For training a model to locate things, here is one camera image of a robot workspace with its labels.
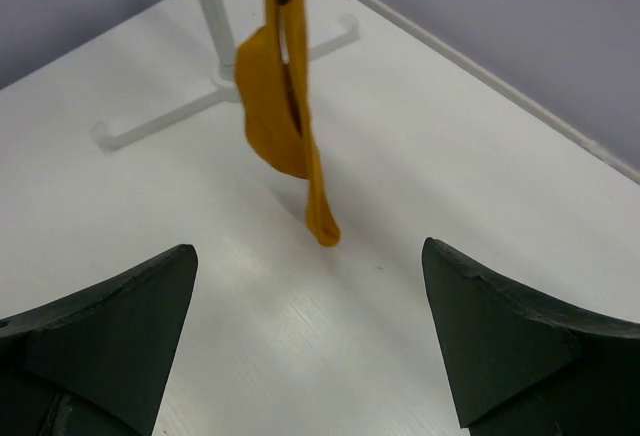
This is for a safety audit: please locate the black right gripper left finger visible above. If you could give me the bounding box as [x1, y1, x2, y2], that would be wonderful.
[1, 244, 198, 435]

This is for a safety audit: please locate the orange brown sock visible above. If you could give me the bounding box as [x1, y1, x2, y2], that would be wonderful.
[235, 0, 307, 179]

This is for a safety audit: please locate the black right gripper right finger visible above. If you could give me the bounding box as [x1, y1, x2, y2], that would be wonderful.
[422, 238, 639, 435]

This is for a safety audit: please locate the white clothes rack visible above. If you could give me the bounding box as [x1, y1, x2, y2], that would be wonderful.
[88, 0, 640, 185]

